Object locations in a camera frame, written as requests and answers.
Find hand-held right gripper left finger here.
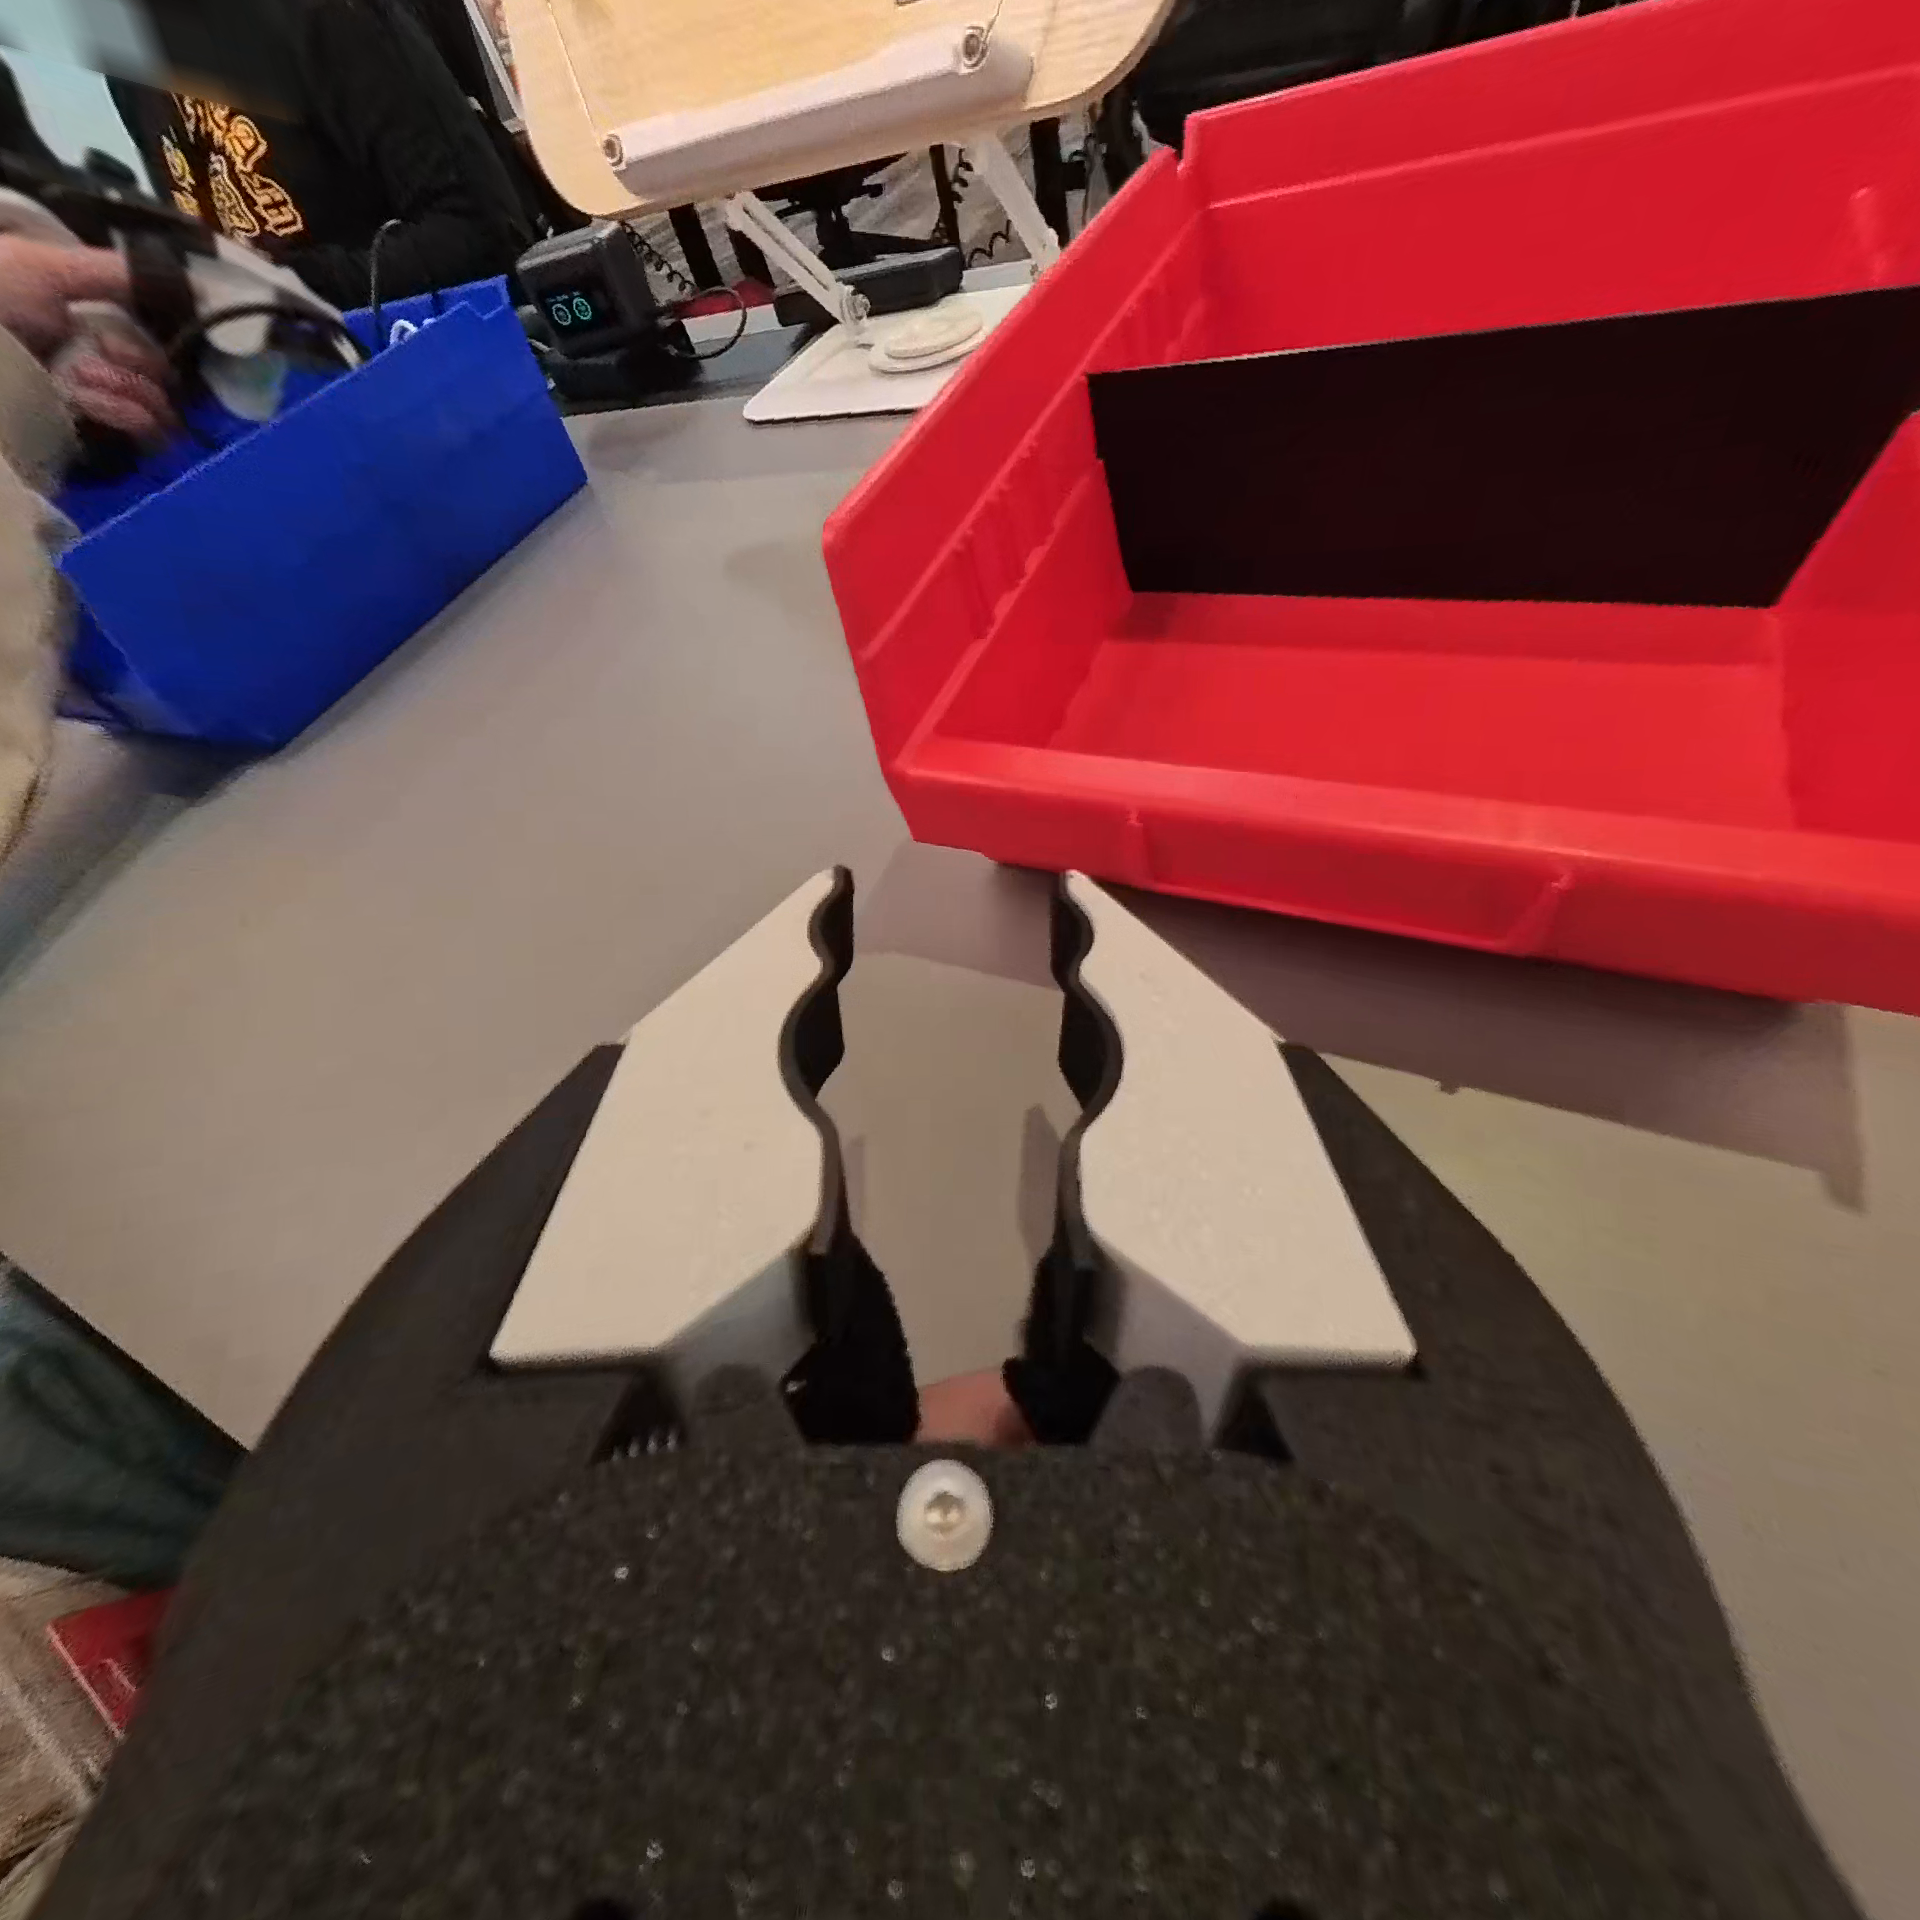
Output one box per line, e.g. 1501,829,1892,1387
491,866,921,1448

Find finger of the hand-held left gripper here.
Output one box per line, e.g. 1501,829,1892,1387
194,269,362,423

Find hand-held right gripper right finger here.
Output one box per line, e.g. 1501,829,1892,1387
1002,869,1419,1448

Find blue storage bin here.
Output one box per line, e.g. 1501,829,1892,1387
57,277,590,752

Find red storage bin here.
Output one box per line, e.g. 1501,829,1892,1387
822,0,1920,1023

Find person's left forearm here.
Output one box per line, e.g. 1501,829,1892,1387
0,323,85,871

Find grey desk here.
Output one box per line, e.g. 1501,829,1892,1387
0,279,1920,1920

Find person's left hand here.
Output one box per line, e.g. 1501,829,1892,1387
0,232,188,449

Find small black display device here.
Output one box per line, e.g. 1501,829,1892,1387
518,224,699,400

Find wooden book stand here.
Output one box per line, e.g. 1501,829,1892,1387
501,0,1179,423

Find black power adapter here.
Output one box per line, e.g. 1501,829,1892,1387
774,249,964,328

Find person's leg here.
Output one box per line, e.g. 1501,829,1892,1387
0,1273,252,1594

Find red flat box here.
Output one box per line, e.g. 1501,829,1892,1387
47,1586,175,1740

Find black bin divider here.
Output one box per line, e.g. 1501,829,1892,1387
1090,287,1920,610

